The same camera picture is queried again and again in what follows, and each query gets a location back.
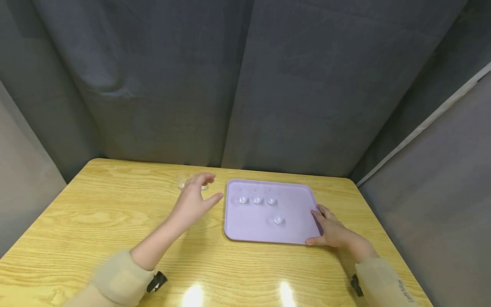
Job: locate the black wrist band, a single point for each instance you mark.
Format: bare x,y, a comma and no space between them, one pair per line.
157,281
356,285

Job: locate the person's left hand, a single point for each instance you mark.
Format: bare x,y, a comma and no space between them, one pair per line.
190,204

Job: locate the person's right hand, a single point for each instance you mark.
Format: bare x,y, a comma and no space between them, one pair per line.
337,234

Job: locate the small clear glass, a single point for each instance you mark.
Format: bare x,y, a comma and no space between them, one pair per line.
278,219
271,199
204,186
182,182
243,198
257,198

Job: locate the person's left forearm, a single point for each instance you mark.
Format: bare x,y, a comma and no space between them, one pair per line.
153,249

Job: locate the purple plastic tray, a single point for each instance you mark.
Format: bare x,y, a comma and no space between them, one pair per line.
261,226

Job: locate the person's right forearm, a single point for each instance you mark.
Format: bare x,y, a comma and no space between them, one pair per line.
379,281

